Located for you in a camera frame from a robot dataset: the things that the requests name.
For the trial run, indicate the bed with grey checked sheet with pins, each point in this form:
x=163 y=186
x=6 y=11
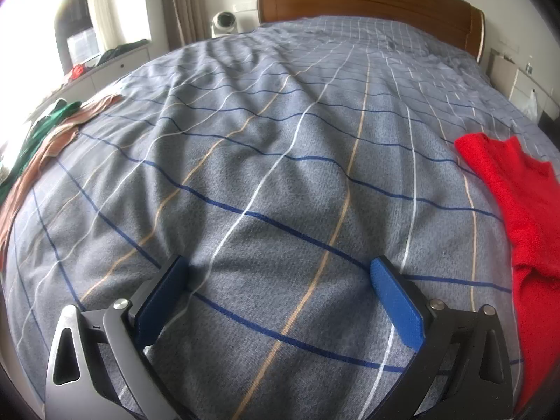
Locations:
x=262 y=162

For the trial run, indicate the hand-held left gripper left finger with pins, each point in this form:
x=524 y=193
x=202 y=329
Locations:
x=159 y=306

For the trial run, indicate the green and white folded garment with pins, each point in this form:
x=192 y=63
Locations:
x=52 y=116

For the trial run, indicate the white windowsill cabinet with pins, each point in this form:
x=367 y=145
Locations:
x=127 y=63

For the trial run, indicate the white bedside cabinet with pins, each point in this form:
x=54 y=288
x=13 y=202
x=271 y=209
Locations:
x=503 y=70

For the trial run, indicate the dark green clothes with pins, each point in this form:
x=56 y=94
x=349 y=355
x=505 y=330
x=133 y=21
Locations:
x=120 y=50

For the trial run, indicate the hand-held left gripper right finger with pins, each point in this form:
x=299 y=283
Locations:
x=398 y=306

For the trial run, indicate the white round fan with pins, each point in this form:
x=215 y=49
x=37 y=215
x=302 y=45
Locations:
x=225 y=24

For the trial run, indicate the small red item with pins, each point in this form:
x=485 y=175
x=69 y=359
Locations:
x=78 y=72

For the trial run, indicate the pink folded garment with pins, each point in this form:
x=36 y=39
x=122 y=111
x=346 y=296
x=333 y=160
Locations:
x=26 y=179

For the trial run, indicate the red knit sweater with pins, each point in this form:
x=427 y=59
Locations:
x=533 y=227

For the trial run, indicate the small bottle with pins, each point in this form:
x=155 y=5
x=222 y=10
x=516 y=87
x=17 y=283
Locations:
x=529 y=66

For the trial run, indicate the beige curtain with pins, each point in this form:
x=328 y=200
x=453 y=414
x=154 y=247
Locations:
x=188 y=4

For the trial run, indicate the white plastic bag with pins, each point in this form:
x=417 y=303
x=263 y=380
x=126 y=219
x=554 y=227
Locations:
x=530 y=105

